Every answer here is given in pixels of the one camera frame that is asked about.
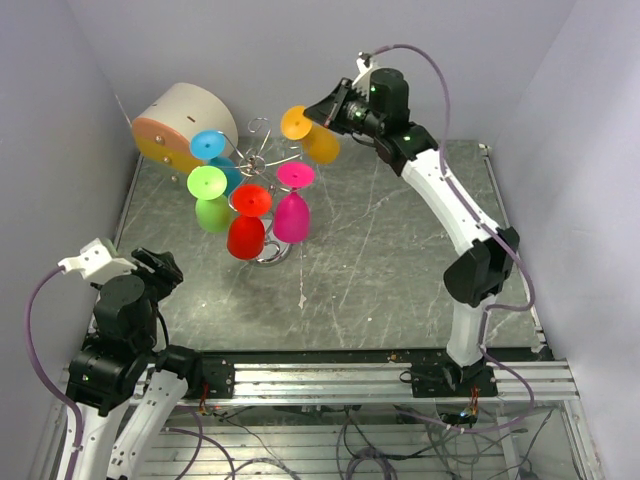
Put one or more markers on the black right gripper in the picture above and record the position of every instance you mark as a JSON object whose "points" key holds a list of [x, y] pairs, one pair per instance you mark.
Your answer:
{"points": [[328, 112]]}

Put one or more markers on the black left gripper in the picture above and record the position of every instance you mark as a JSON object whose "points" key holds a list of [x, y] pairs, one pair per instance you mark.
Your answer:
{"points": [[165, 274]]}

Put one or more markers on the orange plastic wine glass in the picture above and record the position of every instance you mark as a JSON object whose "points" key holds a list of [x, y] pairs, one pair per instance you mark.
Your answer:
{"points": [[319, 143]]}

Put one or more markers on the red plastic wine glass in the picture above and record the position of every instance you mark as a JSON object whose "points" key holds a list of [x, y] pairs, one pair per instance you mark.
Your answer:
{"points": [[247, 233]]}

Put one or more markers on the pink plastic wine glass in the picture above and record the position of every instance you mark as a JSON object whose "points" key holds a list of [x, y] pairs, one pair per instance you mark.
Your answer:
{"points": [[292, 220]]}

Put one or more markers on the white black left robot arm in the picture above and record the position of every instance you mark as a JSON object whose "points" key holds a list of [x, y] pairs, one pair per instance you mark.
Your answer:
{"points": [[109, 437]]}

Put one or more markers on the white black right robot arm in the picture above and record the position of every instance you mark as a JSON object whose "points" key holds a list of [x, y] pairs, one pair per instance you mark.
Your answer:
{"points": [[376, 105]]}

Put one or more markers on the green plastic wine glass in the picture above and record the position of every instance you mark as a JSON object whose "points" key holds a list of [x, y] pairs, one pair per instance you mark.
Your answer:
{"points": [[209, 205]]}

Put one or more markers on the blue plastic wine glass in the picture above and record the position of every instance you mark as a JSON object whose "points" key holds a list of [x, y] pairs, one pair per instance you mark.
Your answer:
{"points": [[208, 146]]}

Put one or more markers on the beige round box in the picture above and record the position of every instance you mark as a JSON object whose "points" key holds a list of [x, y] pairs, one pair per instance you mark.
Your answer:
{"points": [[164, 130]]}

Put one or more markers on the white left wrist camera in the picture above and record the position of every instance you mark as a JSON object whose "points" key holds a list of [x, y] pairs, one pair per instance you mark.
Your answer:
{"points": [[98, 262]]}

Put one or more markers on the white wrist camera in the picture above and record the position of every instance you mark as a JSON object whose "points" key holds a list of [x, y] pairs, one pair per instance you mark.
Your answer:
{"points": [[366, 65], [98, 262]]}

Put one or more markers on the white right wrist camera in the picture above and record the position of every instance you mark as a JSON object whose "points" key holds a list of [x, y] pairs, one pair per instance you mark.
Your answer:
{"points": [[366, 65]]}

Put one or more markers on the chrome wire glass rack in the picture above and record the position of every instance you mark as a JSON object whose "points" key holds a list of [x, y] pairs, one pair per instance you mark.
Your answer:
{"points": [[257, 169]]}

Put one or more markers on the aluminium mounting rail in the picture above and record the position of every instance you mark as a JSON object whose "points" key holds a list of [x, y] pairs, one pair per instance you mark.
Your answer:
{"points": [[336, 377]]}

